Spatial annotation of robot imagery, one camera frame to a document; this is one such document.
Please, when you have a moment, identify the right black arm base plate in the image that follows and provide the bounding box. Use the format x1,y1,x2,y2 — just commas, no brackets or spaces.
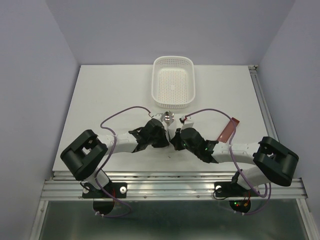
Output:
212,181,258,214

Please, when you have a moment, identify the white perforated plastic basket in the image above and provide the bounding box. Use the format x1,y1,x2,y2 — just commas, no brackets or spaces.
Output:
151,55,196,109

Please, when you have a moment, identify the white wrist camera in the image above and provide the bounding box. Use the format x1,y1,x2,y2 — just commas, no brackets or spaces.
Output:
179,115,194,130
151,113,164,122

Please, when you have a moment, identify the aluminium right side rail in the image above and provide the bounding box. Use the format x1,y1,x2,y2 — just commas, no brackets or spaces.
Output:
248,65,279,141

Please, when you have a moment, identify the green handled spoon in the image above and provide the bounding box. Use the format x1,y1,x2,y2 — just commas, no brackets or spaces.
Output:
163,111,172,126

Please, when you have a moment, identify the aluminium rail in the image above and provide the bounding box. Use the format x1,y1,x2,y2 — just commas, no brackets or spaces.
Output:
248,65,279,141
41,170,308,201

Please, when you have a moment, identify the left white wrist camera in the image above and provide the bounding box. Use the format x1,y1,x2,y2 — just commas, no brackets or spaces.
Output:
151,113,164,122

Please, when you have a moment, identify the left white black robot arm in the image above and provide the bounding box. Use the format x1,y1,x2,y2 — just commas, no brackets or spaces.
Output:
60,118,170,199

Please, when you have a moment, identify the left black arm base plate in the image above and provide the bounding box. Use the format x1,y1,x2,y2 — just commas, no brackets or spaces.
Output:
80,182,130,218

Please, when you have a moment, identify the white paper napkin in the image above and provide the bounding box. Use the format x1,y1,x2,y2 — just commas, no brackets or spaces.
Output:
167,120,177,142

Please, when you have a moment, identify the red plastic utensil tray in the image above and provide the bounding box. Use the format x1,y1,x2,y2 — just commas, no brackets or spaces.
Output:
216,117,240,143

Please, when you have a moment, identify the green handled fork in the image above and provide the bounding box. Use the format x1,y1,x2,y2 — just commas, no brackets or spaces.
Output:
169,112,175,123

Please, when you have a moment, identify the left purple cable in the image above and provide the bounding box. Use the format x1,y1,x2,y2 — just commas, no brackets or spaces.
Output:
94,106,133,218

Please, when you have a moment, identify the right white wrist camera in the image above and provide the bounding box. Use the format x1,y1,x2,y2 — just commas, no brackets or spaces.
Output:
179,115,194,130

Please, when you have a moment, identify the aluminium front rail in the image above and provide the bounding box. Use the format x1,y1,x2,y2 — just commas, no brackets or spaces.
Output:
41,170,308,201

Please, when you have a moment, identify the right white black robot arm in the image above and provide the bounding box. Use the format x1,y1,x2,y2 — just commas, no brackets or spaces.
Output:
170,127,299,195

